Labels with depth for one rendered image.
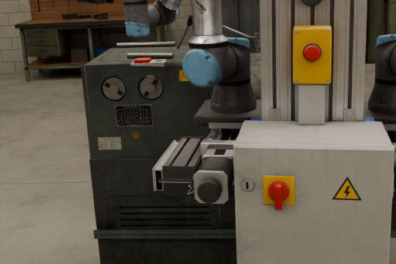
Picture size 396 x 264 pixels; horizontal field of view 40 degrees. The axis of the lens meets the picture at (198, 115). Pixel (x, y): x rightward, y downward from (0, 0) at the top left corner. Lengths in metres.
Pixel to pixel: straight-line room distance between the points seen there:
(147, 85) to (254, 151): 1.04
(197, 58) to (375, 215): 0.66
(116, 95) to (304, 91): 1.06
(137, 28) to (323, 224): 0.85
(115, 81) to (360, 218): 1.25
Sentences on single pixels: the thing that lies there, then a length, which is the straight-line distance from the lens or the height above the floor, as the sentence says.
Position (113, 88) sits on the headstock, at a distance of 2.21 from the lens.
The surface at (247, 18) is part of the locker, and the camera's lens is 8.42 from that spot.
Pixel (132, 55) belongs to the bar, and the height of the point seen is 1.27.
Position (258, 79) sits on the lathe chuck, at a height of 1.15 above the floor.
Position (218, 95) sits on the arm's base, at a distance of 1.73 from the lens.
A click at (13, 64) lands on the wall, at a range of 9.72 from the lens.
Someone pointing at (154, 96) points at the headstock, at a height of 1.12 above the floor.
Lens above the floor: 1.62
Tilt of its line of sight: 15 degrees down
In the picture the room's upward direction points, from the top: 3 degrees counter-clockwise
